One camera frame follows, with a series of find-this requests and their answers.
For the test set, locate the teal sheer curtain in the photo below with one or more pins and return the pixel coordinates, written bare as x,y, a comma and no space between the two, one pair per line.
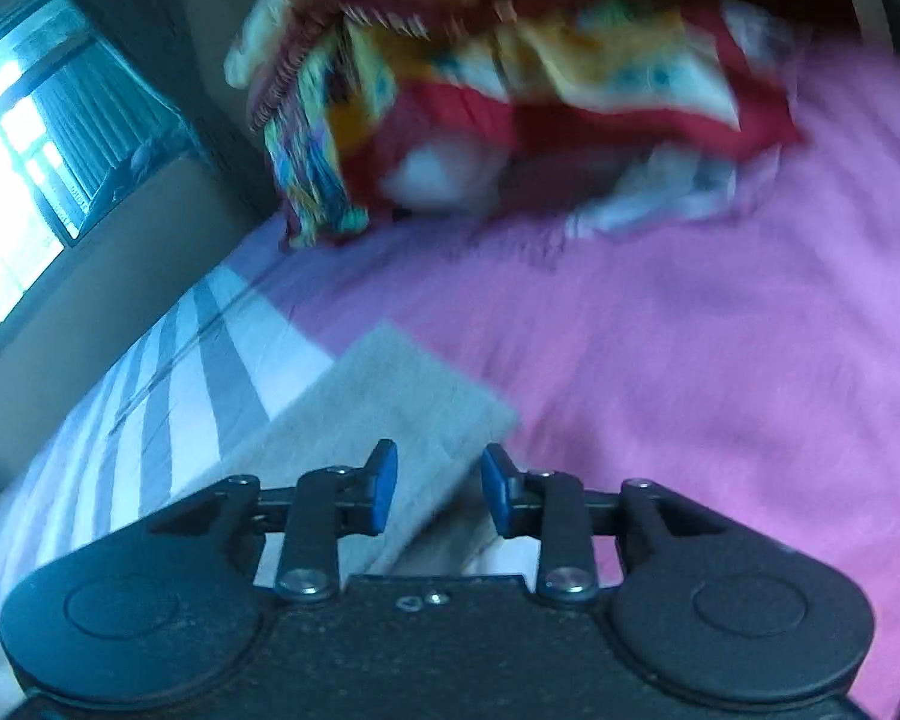
101,116

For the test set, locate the beige pants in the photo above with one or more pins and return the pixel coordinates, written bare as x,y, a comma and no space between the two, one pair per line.
390,405

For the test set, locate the dark grey curtain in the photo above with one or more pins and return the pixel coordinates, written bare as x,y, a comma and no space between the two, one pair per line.
187,67

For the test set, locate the striped purple bed sheet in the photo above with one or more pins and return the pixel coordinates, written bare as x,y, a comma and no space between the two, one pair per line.
682,352

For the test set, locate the colourful printed blanket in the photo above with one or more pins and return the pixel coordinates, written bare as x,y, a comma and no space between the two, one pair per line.
570,75

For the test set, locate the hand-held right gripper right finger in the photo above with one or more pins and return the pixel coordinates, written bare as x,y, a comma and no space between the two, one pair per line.
495,487

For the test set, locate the window with metal frame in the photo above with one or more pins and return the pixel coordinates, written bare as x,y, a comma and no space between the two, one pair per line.
0,180

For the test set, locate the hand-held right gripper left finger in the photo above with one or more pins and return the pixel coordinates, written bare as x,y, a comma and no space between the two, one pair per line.
382,484

